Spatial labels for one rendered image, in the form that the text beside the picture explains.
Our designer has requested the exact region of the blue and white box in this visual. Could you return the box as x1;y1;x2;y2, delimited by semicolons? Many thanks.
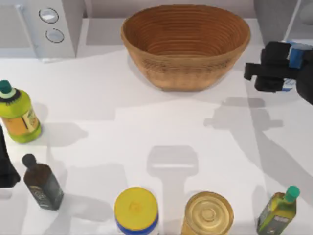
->
284;40;313;93

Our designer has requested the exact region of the brown woven basket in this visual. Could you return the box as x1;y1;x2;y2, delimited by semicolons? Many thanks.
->
120;4;251;93

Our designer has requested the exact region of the green oil bottle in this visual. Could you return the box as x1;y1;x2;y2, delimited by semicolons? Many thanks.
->
256;186;301;235

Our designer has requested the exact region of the jar with yellow lid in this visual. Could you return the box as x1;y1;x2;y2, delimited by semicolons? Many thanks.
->
114;187;160;235

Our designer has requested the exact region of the round microwave knob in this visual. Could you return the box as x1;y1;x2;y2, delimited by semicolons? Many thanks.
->
39;7;60;24
45;27;66;44

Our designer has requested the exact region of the green bottle with teal cap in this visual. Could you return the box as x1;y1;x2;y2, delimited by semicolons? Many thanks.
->
0;80;43;144

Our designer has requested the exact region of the dark brown square bottle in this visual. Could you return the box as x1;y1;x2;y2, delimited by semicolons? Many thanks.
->
22;153;65;211

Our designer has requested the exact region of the pale microwave oven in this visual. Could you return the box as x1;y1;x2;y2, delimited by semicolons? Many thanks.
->
0;0;86;60

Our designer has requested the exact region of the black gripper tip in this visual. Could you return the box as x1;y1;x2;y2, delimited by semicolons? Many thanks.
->
0;125;22;189

